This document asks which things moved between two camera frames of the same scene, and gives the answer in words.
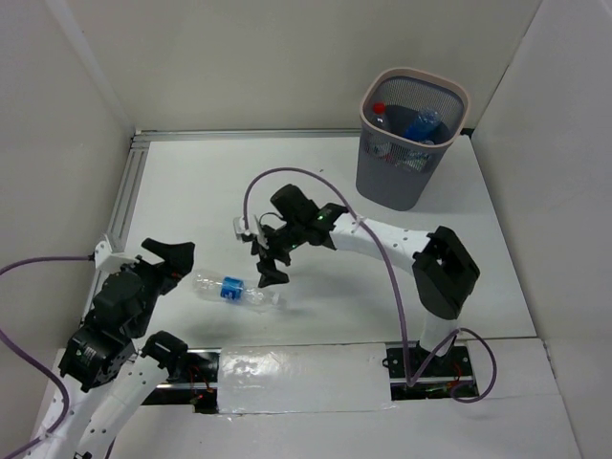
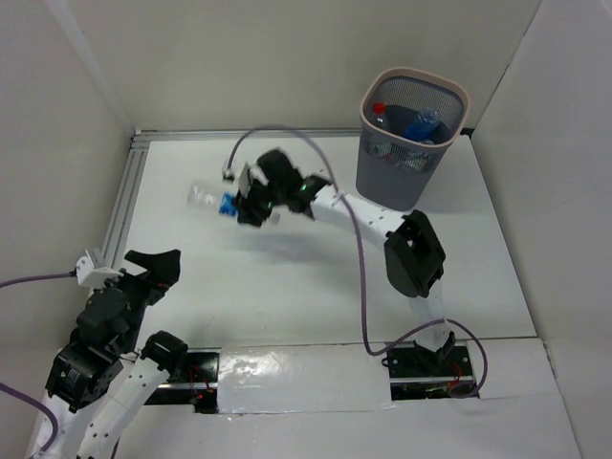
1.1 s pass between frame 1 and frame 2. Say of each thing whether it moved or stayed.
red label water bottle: stayed
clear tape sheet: stayed
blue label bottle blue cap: stayed
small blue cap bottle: moved
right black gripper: moved
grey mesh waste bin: stayed
